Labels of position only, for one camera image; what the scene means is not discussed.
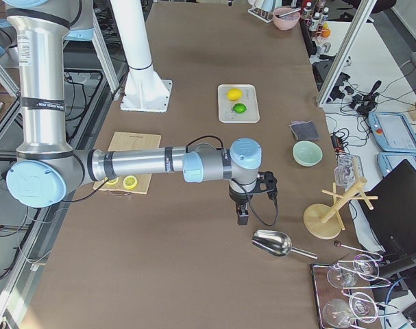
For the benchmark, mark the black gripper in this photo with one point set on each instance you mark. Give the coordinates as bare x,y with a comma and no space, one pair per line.
239,197

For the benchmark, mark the green lime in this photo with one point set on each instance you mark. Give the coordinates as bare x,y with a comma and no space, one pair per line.
239,108

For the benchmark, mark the yellow lemon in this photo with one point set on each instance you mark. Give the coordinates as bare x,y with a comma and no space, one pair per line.
234,94

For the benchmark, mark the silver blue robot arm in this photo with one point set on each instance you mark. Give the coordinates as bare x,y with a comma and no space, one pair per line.
48,168

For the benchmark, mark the cream rectangular tray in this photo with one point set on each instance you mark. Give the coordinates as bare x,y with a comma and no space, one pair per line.
227,115

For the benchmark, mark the wine glass rack tray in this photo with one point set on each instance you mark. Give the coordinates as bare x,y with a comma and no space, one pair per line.
343,296

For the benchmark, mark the metal scoop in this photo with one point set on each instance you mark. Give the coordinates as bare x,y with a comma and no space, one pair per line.
277,244

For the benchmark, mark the wooden mug tree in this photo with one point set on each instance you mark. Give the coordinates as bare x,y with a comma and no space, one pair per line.
325,222

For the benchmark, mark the mint green bowl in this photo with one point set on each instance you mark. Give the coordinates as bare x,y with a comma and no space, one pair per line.
307,153

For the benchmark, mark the grey folded cloth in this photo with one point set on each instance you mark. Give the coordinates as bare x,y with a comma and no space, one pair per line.
304,131

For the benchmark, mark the clear glass mug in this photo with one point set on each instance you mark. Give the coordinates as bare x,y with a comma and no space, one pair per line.
348,169

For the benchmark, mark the lemon slice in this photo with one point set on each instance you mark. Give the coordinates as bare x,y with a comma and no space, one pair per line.
112,182
130,182

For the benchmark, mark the wooden cutting board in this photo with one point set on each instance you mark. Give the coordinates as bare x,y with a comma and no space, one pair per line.
124,141

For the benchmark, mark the blue teach pendant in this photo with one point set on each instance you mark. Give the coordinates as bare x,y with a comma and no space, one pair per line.
392,132
387,161

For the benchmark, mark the black laptop monitor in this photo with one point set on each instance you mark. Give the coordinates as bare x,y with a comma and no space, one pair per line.
393,219

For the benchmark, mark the pink bowl with ice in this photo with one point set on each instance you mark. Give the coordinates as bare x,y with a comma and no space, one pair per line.
286,18

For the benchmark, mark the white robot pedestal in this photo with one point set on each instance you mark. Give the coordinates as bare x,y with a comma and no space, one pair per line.
144,90

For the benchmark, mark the aluminium frame post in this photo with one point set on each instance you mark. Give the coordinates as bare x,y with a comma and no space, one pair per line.
360,18

